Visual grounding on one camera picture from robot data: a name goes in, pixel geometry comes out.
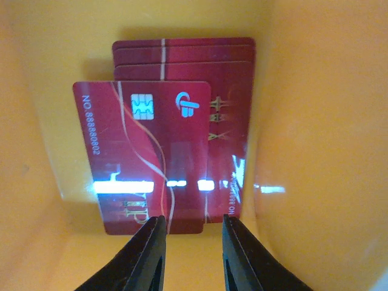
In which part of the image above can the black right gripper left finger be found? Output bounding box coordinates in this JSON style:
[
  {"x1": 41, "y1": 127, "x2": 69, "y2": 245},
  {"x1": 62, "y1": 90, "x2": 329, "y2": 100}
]
[{"x1": 77, "y1": 215, "x2": 167, "y2": 291}]

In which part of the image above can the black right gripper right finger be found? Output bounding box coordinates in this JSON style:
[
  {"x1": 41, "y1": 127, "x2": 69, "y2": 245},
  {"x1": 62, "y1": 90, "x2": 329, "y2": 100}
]
[{"x1": 222, "y1": 215, "x2": 311, "y2": 291}]

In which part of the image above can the red VIP card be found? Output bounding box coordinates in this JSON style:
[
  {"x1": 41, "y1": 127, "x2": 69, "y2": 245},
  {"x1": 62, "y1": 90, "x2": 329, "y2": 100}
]
[{"x1": 73, "y1": 81, "x2": 211, "y2": 235}]

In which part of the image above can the red card in bin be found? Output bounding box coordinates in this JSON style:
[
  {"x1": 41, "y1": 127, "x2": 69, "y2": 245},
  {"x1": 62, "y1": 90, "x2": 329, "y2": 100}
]
[{"x1": 112, "y1": 37, "x2": 255, "y2": 223}]

